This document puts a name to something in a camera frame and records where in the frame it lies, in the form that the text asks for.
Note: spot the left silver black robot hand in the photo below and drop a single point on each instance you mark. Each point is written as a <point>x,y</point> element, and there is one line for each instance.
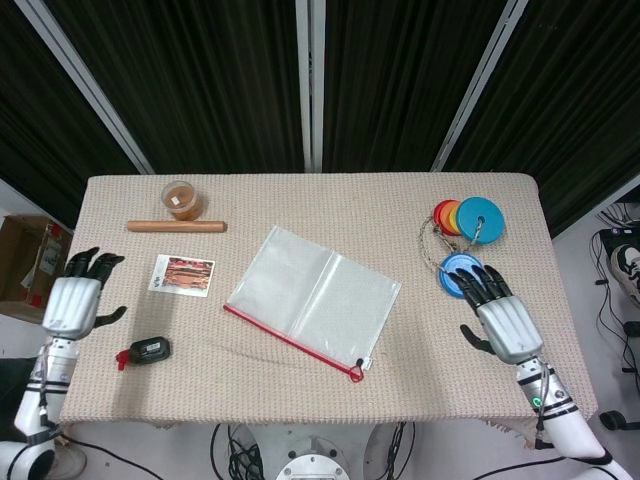
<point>72,305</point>

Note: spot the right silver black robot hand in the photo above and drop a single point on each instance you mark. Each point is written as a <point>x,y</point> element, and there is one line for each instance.
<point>507,325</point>

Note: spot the grey round robot base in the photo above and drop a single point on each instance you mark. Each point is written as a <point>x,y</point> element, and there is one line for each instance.
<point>312,460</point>

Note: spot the clear jar brown contents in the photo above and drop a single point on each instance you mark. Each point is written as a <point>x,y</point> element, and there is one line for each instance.
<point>181,200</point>

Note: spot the clear mesh bag red zipper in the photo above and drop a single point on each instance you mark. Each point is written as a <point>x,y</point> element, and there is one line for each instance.
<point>310,295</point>

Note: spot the orange disc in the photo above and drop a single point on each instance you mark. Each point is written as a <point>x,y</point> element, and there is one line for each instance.
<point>446,220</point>

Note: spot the black curtain panel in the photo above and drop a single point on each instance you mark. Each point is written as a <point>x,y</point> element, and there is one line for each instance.
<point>200,85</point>
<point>575,100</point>
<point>30,125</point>
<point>400,85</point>

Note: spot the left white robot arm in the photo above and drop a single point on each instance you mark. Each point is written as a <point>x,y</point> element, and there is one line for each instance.
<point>45,390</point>

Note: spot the black white sneaker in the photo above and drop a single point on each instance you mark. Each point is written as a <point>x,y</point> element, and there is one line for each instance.
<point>626,270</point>

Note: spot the large teal disc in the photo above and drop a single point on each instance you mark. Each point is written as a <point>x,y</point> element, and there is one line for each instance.
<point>480,220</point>

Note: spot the yellow disc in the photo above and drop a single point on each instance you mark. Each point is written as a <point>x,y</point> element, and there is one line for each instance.
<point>454,224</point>

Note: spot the beige woven tablecloth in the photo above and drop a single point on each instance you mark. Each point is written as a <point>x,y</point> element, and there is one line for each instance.
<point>300,200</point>

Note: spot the printed photo card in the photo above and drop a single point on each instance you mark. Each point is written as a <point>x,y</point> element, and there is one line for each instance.
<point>182,275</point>

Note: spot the black chair base wheel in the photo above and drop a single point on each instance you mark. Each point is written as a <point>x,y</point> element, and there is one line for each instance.
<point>617,420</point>

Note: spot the wooden rolling pin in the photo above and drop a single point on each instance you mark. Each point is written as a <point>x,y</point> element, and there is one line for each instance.
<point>175,226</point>

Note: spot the brown cardboard box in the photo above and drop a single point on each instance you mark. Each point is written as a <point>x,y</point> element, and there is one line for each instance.
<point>25,265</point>

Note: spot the blue disc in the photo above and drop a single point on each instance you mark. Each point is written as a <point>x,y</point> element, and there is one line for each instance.
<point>455,262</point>

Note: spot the red disc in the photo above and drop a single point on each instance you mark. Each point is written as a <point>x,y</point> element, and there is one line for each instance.
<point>438,212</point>

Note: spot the aluminium frame post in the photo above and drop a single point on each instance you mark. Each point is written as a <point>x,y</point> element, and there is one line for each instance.
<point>85,85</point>
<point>480,85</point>
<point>310,85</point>

